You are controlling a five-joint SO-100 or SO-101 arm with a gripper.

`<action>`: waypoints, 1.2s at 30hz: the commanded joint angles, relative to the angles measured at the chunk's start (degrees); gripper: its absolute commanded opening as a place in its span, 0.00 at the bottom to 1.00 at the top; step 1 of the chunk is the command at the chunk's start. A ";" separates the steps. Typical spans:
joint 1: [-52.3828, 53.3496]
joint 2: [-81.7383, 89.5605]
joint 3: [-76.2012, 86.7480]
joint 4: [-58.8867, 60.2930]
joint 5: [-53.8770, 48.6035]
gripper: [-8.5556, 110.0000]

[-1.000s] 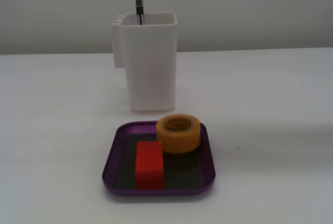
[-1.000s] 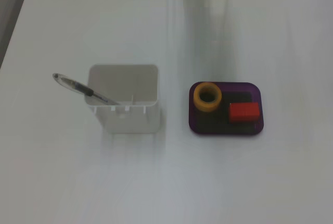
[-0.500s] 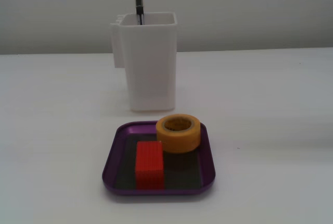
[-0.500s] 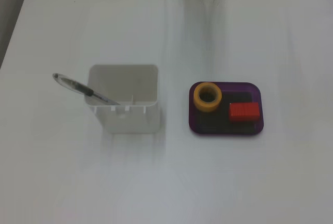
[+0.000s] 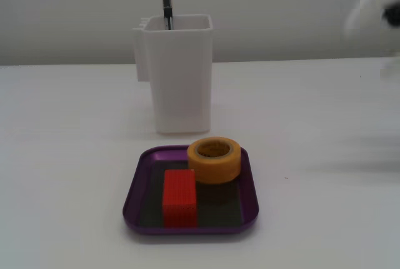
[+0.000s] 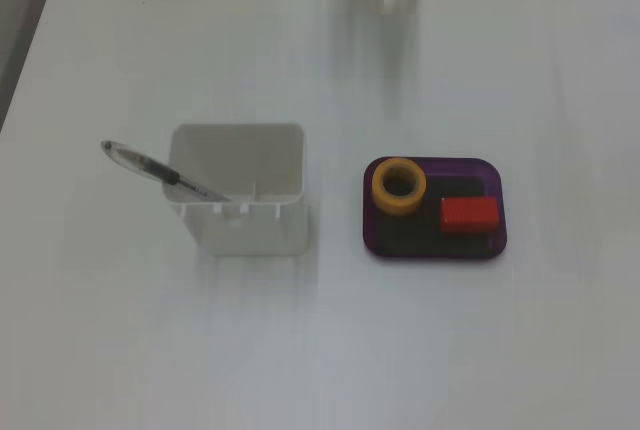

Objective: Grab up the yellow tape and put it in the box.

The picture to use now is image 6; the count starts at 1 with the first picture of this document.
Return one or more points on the yellow tape roll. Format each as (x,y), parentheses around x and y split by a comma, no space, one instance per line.
(382,195)

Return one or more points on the white plastic box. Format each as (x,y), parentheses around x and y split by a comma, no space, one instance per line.
(250,232)

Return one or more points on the red ribbed block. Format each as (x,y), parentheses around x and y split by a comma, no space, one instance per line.
(470,215)

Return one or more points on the purple metal tray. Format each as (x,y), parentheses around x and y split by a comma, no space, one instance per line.
(371,240)

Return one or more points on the clear black ballpoint pen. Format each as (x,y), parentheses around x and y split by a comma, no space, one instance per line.
(150,166)

